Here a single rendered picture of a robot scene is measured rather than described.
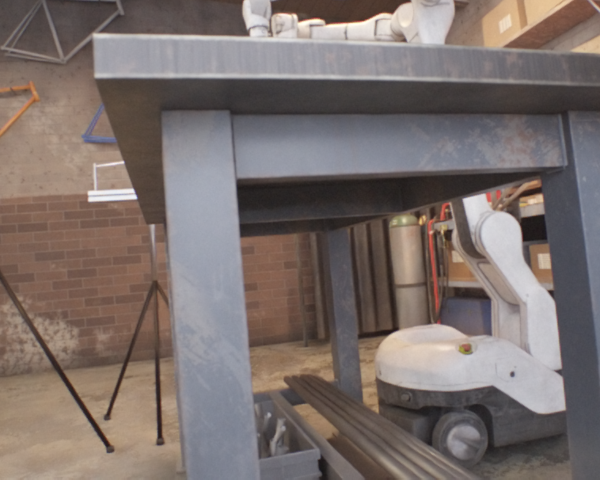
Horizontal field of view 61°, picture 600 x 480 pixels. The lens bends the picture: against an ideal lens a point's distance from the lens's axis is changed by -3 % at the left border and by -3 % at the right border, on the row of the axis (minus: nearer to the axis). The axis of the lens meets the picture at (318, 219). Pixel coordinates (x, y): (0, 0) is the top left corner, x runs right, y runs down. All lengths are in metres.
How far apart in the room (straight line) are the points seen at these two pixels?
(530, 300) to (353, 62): 1.42
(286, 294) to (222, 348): 3.84
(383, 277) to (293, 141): 3.65
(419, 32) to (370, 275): 2.60
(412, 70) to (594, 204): 0.38
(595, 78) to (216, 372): 0.58
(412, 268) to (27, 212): 2.88
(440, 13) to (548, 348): 1.20
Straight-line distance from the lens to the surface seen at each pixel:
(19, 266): 4.46
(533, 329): 1.90
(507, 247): 1.85
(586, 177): 0.85
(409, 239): 3.44
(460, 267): 3.31
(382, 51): 0.60
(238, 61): 0.55
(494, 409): 1.68
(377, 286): 4.30
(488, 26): 3.94
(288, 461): 1.23
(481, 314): 3.22
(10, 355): 4.51
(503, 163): 0.79
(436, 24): 1.98
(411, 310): 3.46
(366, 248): 4.21
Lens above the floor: 0.65
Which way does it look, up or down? 4 degrees up
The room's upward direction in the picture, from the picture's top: 5 degrees counter-clockwise
